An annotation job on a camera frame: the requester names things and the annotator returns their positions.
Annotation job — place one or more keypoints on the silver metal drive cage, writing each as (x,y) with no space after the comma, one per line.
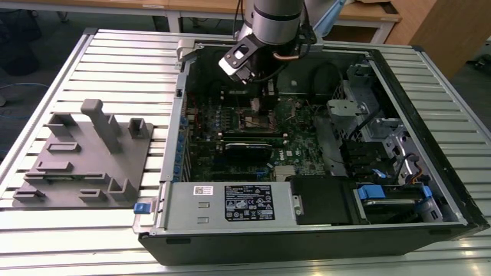
(344,110)

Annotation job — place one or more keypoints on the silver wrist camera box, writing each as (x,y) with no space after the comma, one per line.
(233,61)

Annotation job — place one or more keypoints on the wooden desk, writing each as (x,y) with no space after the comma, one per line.
(96,1)
(368,14)

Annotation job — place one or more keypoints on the blue disk carrier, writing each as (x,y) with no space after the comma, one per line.
(369,191)

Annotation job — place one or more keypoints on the CPU socket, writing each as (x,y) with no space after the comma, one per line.
(252,123)

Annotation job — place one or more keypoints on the wooden cabinet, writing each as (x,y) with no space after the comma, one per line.
(452,28)

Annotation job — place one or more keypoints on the black PC case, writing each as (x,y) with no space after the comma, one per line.
(268,247)

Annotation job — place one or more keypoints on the black RAM slot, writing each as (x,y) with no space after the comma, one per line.
(252,134)
(252,140)

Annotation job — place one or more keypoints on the grey parts rack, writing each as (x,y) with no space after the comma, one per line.
(88,172)

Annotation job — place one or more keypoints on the black disk bay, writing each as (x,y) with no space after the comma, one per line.
(360,158)

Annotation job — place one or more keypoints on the small silver heatsink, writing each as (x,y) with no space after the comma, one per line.
(285,170)

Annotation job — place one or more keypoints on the green motherboard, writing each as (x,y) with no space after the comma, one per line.
(303,146)

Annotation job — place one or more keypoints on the black office chair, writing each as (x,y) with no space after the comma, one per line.
(18,57)

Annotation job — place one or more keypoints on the silver CPU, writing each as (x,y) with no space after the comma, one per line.
(255,105)

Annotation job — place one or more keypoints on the silver power supply unit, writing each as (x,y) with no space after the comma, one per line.
(184,212)

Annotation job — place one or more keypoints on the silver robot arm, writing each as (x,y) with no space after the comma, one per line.
(273,17)

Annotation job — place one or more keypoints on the black graphics card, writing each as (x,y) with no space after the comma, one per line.
(247,153)

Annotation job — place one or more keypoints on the blue case latch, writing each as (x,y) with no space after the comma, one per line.
(142,208)

